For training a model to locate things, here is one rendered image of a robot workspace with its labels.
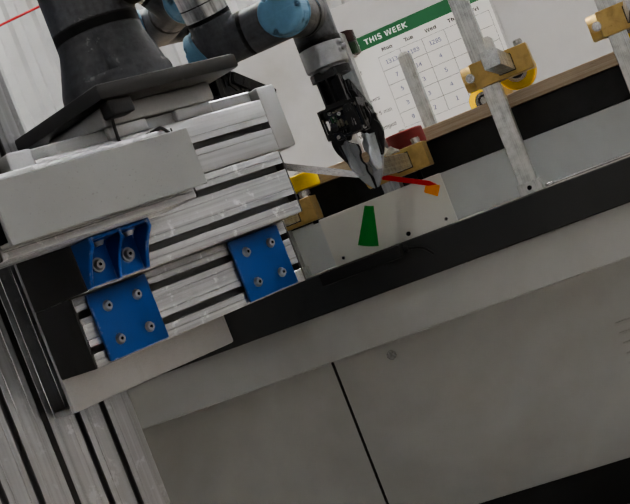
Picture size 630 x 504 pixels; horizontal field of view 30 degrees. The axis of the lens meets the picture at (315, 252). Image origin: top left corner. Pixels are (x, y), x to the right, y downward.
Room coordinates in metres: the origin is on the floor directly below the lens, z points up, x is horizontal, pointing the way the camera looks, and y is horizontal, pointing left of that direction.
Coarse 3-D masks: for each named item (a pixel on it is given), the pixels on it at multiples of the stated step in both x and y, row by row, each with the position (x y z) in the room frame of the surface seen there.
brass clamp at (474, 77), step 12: (516, 48) 2.24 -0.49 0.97; (528, 48) 2.26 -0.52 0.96; (480, 60) 2.26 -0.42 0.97; (516, 60) 2.25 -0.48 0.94; (528, 60) 2.24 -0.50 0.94; (468, 72) 2.28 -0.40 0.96; (480, 72) 2.27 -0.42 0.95; (492, 72) 2.26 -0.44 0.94; (516, 72) 2.25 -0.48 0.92; (468, 84) 2.28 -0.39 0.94; (480, 84) 2.27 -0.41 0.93
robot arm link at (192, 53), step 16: (176, 0) 1.92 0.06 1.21; (192, 0) 1.90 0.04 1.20; (208, 0) 1.91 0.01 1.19; (224, 0) 1.94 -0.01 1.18; (192, 16) 1.92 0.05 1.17; (208, 16) 1.91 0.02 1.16; (224, 16) 1.92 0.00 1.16; (192, 32) 1.94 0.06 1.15; (208, 32) 1.92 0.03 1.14; (224, 32) 1.92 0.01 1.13; (240, 32) 1.91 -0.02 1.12; (192, 48) 1.94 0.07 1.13; (208, 48) 1.93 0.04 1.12; (224, 48) 1.93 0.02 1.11; (240, 48) 1.92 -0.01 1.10
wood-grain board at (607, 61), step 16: (592, 64) 2.40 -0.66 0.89; (608, 64) 2.39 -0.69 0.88; (544, 80) 2.43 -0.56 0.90; (560, 80) 2.42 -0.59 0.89; (576, 80) 2.41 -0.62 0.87; (512, 96) 2.45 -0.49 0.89; (528, 96) 2.44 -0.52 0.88; (464, 112) 2.48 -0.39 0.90; (480, 112) 2.47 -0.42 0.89; (432, 128) 2.50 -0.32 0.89; (448, 128) 2.49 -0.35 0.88; (368, 160) 2.54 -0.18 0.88; (320, 176) 2.57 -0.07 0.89; (336, 176) 2.56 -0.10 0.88
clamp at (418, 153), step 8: (416, 144) 2.31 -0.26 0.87; (424, 144) 2.33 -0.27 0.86; (400, 152) 2.32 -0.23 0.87; (408, 152) 2.32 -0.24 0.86; (416, 152) 2.31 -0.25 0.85; (424, 152) 2.31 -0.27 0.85; (416, 160) 2.31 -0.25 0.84; (424, 160) 2.31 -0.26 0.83; (432, 160) 2.34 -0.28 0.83; (408, 168) 2.32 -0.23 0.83; (416, 168) 2.32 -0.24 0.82; (400, 176) 2.33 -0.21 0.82
